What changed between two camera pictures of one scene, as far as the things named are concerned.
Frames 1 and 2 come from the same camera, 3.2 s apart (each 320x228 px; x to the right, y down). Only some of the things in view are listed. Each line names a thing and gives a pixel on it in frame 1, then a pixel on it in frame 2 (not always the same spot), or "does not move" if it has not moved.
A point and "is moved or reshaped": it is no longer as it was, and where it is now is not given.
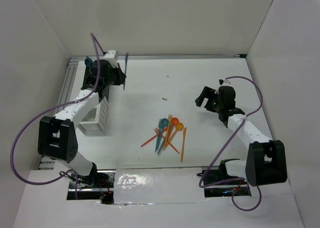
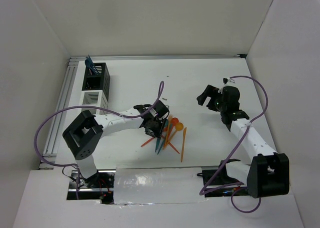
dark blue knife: (125, 70) is moved or reshaped
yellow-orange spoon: (178, 127) does not move
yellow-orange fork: (170, 119) does not move
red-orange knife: (170, 144) does not move
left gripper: (120, 74) → (157, 133)
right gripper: (209, 93) does not move
